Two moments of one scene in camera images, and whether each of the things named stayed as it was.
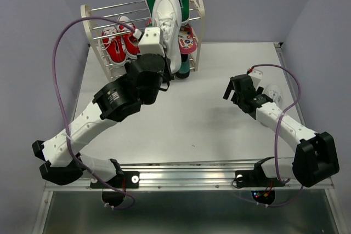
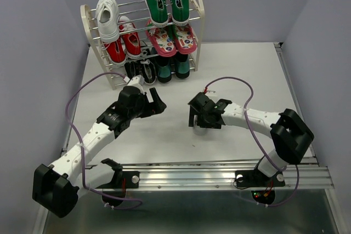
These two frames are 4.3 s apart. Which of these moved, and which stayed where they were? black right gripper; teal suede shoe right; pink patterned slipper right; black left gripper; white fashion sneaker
Moved: white fashion sneaker; black left gripper; black right gripper
Stayed: teal suede shoe right; pink patterned slipper right
